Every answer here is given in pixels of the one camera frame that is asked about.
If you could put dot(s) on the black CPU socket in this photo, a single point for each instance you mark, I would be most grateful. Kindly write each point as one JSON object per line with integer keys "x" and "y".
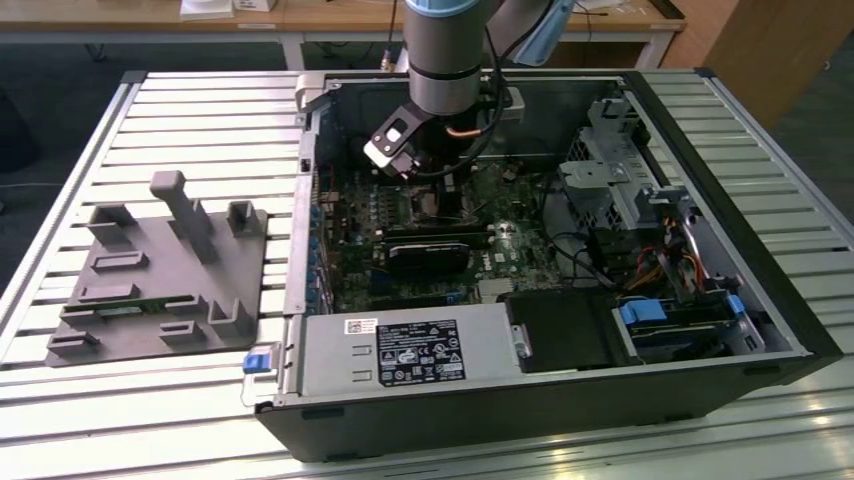
{"x": 422, "y": 207}

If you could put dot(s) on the black RAM stick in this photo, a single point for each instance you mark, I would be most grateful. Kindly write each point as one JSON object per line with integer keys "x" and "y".
{"x": 434, "y": 234}

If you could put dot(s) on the green motherboard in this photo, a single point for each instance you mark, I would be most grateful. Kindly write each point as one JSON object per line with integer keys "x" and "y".
{"x": 517, "y": 240}

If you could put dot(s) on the silver metal drive cage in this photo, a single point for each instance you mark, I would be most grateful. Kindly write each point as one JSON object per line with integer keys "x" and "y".
{"x": 587, "y": 175}

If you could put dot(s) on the black graphics card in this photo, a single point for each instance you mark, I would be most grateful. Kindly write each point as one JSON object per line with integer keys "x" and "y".
{"x": 427, "y": 257}

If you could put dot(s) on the pale blue teach pendant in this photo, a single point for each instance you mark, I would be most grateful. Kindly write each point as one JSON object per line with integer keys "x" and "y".
{"x": 543, "y": 40}

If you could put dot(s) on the silver chipset heatsink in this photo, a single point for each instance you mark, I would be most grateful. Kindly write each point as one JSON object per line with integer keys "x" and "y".
{"x": 497, "y": 290}

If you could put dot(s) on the small white box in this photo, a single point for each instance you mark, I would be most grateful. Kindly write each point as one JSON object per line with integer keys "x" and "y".
{"x": 256, "y": 5}

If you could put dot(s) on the hard disk in blue carrier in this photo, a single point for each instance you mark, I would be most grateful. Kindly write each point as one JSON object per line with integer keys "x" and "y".
{"x": 643, "y": 312}

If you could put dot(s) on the grey power supply unit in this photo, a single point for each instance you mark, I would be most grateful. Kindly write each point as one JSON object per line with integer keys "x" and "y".
{"x": 327, "y": 350}

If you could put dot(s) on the wooden cabinet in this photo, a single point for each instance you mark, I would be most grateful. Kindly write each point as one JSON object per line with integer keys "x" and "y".
{"x": 767, "y": 50}

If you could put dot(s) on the blue case latch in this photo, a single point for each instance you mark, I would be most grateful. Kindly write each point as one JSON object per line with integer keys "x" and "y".
{"x": 259, "y": 361}

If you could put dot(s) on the grey parts rack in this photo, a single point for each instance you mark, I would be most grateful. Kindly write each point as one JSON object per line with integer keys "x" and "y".
{"x": 154, "y": 280}

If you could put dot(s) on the blue drive bay clip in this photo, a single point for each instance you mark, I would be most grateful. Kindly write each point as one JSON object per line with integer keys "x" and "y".
{"x": 735, "y": 307}

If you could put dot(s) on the black open PC case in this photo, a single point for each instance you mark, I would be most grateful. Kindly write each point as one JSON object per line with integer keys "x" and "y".
{"x": 467, "y": 425}

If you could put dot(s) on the wooden desk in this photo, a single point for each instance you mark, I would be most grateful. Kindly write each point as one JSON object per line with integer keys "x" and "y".
{"x": 100, "y": 22}

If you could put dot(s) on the green RAM stick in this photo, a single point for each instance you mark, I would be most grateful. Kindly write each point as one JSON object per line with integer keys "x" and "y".
{"x": 120, "y": 311}

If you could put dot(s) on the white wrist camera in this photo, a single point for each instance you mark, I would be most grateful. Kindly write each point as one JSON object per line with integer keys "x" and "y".
{"x": 395, "y": 140}

